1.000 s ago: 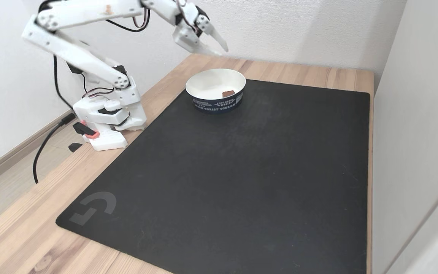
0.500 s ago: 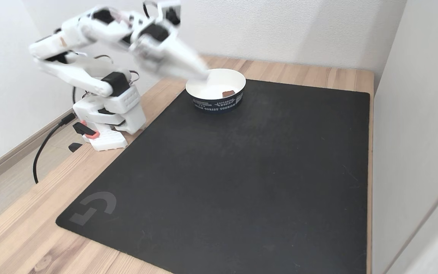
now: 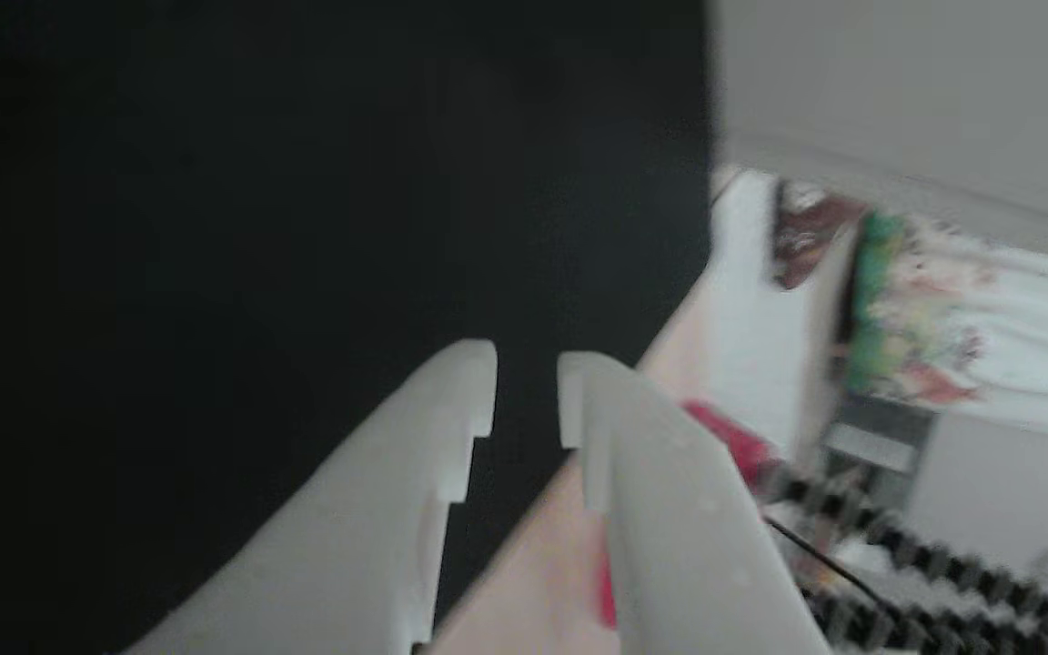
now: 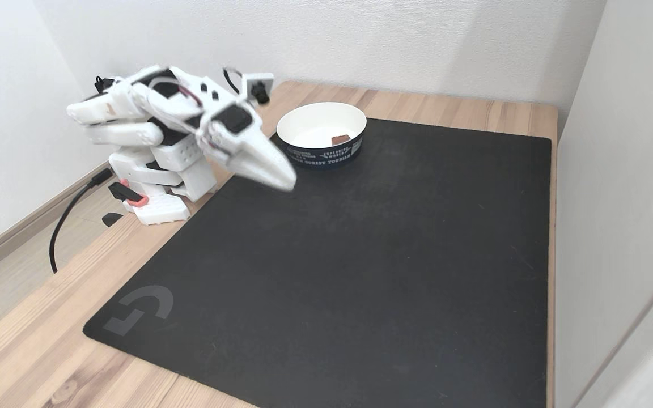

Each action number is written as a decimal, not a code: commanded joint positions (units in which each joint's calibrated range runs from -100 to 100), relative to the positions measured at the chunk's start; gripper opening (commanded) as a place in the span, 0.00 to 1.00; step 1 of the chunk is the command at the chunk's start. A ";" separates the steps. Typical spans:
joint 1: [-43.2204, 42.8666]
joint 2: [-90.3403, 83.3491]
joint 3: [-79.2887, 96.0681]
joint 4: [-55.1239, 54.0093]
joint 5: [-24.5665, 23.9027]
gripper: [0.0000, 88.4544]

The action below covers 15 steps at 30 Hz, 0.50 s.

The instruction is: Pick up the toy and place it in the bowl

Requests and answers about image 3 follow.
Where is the thin black cable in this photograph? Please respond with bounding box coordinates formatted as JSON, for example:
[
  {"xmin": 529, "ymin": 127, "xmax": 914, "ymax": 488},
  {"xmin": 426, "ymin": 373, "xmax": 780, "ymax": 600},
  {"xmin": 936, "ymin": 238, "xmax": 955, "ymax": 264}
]
[{"xmin": 761, "ymin": 514, "xmax": 902, "ymax": 624}]

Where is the red long object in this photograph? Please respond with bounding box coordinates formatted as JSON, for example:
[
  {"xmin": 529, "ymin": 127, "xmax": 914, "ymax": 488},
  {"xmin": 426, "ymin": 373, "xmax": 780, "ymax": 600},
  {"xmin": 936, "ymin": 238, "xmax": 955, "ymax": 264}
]
[{"xmin": 595, "ymin": 398, "xmax": 778, "ymax": 630}]

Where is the dark brown object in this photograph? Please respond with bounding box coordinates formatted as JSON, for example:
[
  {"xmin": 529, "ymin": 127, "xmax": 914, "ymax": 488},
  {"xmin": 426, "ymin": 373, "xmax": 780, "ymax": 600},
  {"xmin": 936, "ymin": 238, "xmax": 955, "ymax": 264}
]
[{"xmin": 768, "ymin": 180, "xmax": 869, "ymax": 292}]

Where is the dark grey box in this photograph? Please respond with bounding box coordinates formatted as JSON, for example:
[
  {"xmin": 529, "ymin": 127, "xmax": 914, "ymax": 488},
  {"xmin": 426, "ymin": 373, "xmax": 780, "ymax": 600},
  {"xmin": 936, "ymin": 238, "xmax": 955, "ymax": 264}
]
[{"xmin": 822, "ymin": 393, "xmax": 936, "ymax": 476}]

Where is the black desk mat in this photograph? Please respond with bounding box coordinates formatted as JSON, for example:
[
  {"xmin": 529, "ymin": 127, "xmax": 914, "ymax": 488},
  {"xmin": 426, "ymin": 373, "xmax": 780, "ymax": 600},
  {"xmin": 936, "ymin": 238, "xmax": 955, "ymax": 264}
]
[{"xmin": 0, "ymin": 0, "xmax": 716, "ymax": 655}]

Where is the colourful green patterned cloth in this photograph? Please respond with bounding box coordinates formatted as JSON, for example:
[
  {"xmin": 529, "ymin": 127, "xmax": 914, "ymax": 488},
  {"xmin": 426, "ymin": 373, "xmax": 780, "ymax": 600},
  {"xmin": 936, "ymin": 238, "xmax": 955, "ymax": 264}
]
[{"xmin": 841, "ymin": 211, "xmax": 998, "ymax": 408}]

